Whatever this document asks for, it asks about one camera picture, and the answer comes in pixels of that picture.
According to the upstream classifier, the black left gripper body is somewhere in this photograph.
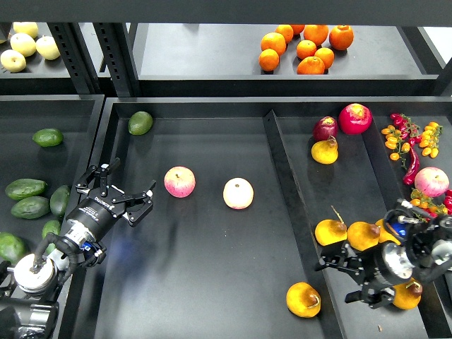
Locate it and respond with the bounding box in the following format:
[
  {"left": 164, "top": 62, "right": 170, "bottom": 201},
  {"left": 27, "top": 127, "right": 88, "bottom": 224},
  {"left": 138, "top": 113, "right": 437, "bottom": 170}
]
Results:
[{"left": 65, "top": 185, "right": 122, "bottom": 240}]

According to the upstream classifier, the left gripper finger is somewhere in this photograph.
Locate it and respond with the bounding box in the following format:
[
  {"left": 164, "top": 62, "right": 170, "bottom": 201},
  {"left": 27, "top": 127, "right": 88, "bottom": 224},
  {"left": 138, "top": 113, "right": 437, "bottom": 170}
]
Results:
[
  {"left": 110, "top": 180, "right": 156, "bottom": 227},
  {"left": 75, "top": 157, "right": 121, "bottom": 197}
]

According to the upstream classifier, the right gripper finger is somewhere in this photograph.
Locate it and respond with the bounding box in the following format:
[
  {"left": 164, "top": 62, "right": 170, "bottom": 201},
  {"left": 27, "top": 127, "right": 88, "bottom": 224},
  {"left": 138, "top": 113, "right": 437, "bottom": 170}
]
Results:
[
  {"left": 314, "top": 243, "right": 363, "bottom": 275},
  {"left": 345, "top": 286, "right": 396, "bottom": 309}
]

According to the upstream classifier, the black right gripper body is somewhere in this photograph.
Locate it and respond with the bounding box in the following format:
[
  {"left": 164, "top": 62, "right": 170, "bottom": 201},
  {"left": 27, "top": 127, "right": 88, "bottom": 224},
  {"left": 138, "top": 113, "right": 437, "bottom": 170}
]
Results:
[{"left": 357, "top": 243, "right": 413, "bottom": 295}]

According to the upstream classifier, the yellow pear tray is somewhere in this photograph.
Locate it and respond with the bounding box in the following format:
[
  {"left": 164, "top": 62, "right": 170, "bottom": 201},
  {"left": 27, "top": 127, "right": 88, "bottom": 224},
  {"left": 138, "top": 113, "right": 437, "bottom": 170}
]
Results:
[{"left": 286, "top": 282, "right": 321, "bottom": 318}]

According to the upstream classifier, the green avocado tray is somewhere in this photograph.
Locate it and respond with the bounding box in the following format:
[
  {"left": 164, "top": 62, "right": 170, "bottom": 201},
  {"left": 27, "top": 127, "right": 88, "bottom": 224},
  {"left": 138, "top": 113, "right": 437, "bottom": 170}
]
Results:
[{"left": 0, "top": 232, "right": 29, "bottom": 264}]

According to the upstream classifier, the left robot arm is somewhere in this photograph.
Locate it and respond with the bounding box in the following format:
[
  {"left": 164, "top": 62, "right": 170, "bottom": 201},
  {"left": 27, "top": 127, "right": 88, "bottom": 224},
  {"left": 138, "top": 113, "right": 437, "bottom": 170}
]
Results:
[{"left": 1, "top": 158, "right": 156, "bottom": 338}]

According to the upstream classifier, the yellow pear under arm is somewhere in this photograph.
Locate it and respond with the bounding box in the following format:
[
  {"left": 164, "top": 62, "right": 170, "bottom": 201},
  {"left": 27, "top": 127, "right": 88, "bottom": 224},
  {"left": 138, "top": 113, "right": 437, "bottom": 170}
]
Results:
[{"left": 393, "top": 278, "right": 423, "bottom": 310}]

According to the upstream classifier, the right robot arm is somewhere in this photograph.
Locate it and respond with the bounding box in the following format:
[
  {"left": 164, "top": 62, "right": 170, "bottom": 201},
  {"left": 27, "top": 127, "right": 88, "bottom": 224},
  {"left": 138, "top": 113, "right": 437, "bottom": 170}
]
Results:
[{"left": 315, "top": 198, "right": 451, "bottom": 309}]

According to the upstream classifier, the yellow pear behind arm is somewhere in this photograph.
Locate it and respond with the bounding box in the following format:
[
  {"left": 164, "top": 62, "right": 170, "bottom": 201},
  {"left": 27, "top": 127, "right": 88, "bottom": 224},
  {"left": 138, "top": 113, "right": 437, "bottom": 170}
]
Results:
[{"left": 375, "top": 219, "right": 400, "bottom": 245}]

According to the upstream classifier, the yellow pear right lower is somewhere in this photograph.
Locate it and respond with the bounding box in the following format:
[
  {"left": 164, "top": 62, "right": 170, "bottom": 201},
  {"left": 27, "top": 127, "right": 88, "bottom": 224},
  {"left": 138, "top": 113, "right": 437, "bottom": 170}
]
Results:
[{"left": 347, "top": 222, "right": 380, "bottom": 251}]

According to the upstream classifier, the yellow pear left lower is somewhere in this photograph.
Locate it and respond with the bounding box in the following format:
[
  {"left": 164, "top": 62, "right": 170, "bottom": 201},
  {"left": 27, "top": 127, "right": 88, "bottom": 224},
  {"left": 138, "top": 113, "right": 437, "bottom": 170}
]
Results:
[{"left": 314, "top": 206, "right": 347, "bottom": 246}]

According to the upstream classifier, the dark green avocado upright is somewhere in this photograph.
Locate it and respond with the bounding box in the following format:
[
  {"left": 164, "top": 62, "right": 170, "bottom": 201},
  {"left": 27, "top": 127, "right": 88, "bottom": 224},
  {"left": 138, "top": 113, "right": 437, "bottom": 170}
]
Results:
[{"left": 49, "top": 185, "right": 71, "bottom": 218}]

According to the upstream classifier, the green avocado lower left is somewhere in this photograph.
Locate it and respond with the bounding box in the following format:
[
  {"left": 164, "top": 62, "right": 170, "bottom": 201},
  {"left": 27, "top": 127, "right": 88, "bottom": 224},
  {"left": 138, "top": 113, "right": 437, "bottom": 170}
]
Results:
[{"left": 42, "top": 220, "right": 61, "bottom": 254}]

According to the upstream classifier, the green avocado tray corner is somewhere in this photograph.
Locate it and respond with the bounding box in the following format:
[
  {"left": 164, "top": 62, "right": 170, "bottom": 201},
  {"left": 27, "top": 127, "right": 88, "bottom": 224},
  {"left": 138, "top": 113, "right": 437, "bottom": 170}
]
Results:
[{"left": 128, "top": 111, "right": 153, "bottom": 136}]

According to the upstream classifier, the dark green avocado middle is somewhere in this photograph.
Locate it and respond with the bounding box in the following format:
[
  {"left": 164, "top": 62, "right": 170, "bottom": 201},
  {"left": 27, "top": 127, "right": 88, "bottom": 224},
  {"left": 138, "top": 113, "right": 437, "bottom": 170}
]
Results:
[{"left": 11, "top": 196, "right": 50, "bottom": 220}]

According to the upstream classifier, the green avocado upper left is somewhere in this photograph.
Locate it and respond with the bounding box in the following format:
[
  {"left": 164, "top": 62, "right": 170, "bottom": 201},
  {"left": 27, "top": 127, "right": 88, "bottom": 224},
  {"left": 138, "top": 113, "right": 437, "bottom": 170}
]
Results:
[{"left": 32, "top": 128, "right": 64, "bottom": 148}]

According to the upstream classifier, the yellow pear upper right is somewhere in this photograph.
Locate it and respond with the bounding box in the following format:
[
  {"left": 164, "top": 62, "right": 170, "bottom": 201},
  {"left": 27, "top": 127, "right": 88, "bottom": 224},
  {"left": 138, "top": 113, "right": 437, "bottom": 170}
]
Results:
[{"left": 311, "top": 136, "right": 338, "bottom": 165}]

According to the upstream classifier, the pale yellow pear right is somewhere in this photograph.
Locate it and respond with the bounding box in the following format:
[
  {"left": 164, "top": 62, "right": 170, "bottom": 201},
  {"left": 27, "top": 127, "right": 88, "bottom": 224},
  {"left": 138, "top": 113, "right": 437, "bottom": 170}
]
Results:
[{"left": 36, "top": 36, "right": 60, "bottom": 61}]

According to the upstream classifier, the pale yellow pear front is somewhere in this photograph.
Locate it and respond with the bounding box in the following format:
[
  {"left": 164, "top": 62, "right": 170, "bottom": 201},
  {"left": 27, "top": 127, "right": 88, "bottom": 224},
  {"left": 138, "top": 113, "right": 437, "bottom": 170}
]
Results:
[{"left": 1, "top": 49, "right": 26, "bottom": 73}]

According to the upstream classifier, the pale yellow pear back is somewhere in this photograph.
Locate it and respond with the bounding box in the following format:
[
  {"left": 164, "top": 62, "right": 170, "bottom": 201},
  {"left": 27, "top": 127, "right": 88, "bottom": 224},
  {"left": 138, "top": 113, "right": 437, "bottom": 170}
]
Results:
[{"left": 13, "top": 22, "right": 39, "bottom": 39}]

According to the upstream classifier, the black tray divider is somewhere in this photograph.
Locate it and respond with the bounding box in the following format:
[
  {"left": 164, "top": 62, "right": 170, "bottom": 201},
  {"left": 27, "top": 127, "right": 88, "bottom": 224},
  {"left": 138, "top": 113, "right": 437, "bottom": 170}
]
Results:
[{"left": 263, "top": 110, "right": 347, "bottom": 338}]

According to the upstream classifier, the pink red apple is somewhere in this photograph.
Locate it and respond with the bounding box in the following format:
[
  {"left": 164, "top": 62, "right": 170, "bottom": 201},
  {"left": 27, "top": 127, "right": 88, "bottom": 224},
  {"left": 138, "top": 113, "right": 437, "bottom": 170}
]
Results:
[{"left": 164, "top": 166, "right": 196, "bottom": 198}]

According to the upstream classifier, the black left tray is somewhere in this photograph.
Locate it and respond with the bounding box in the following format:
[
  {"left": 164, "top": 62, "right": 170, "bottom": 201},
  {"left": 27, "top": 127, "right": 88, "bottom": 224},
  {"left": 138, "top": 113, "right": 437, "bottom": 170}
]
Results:
[{"left": 1, "top": 95, "right": 104, "bottom": 338}]

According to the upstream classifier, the black tray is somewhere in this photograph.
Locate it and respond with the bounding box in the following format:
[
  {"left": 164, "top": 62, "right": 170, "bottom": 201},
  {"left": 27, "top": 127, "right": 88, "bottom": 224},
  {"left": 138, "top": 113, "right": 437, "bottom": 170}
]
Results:
[
  {"left": 1, "top": 95, "right": 104, "bottom": 338},
  {"left": 72, "top": 98, "right": 451, "bottom": 338}
]

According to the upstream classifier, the lower cherry tomato bunch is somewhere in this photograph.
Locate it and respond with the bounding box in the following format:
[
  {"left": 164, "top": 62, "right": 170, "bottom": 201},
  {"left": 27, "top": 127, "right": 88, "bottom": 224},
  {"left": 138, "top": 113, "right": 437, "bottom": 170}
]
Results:
[{"left": 410, "top": 189, "right": 451, "bottom": 216}]

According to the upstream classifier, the cherry tomato bunch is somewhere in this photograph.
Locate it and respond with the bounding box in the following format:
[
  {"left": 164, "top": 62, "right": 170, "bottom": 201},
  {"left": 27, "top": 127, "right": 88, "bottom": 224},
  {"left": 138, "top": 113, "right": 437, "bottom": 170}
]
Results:
[
  {"left": 381, "top": 113, "right": 443, "bottom": 169},
  {"left": 410, "top": 189, "right": 451, "bottom": 216}
]

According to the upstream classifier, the red chili pepper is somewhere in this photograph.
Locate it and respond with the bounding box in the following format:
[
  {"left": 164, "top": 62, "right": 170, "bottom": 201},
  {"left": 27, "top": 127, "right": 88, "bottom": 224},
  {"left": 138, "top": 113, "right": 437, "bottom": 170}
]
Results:
[{"left": 403, "top": 148, "right": 420, "bottom": 185}]

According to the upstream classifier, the pink apple right tray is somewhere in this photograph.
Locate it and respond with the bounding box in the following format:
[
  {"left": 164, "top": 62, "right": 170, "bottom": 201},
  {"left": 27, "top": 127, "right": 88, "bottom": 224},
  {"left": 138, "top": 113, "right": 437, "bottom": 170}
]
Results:
[{"left": 414, "top": 167, "right": 449, "bottom": 198}]

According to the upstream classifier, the pale pink apple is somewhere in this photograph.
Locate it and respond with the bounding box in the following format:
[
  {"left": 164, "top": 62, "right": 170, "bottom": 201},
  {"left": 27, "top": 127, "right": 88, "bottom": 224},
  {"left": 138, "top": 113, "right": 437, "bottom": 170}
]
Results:
[{"left": 222, "top": 177, "right": 254, "bottom": 210}]

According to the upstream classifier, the black centre tray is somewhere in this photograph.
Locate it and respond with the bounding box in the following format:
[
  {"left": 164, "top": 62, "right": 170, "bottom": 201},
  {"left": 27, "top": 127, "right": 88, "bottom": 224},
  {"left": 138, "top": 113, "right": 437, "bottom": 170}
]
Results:
[{"left": 72, "top": 98, "right": 451, "bottom": 338}]

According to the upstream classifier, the upper cherry tomato bunch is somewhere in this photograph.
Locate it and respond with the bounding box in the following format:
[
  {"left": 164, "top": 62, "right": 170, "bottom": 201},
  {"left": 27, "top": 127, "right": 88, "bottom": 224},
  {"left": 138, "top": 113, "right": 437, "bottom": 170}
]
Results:
[{"left": 381, "top": 113, "right": 443, "bottom": 169}]

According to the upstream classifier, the dark red apple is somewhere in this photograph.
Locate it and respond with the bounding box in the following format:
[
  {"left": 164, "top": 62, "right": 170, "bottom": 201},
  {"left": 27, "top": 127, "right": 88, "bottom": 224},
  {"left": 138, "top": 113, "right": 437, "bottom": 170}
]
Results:
[{"left": 312, "top": 116, "right": 338, "bottom": 141}]

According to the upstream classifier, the bright red apple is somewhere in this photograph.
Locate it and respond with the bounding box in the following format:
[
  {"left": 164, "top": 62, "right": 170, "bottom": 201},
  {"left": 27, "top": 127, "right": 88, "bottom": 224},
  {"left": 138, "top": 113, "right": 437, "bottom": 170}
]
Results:
[{"left": 338, "top": 103, "right": 373, "bottom": 135}]

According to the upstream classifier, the orange front centre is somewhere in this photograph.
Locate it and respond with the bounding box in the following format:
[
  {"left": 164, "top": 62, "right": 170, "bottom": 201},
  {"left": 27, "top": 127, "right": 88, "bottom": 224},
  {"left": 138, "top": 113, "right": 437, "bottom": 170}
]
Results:
[{"left": 297, "top": 56, "right": 325, "bottom": 75}]

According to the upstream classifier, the orange front left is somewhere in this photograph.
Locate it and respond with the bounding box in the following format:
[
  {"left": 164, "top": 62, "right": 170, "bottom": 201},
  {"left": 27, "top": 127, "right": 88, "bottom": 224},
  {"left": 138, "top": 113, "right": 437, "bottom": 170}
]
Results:
[{"left": 258, "top": 49, "right": 280, "bottom": 72}]

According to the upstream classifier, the orange right of centre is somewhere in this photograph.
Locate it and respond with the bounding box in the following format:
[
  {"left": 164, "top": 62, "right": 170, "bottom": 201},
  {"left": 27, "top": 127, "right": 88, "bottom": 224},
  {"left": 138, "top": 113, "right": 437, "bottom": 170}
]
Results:
[{"left": 314, "top": 47, "right": 335, "bottom": 70}]

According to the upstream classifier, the orange upper left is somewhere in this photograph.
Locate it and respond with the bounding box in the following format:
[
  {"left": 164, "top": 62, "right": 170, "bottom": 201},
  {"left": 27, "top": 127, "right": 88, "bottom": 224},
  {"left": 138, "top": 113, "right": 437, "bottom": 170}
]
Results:
[{"left": 261, "top": 32, "right": 286, "bottom": 56}]

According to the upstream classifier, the black metal shelf frame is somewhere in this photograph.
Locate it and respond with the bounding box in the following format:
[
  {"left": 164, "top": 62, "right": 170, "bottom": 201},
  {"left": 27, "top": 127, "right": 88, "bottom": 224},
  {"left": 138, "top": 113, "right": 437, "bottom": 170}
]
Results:
[{"left": 1, "top": 1, "right": 451, "bottom": 97}]

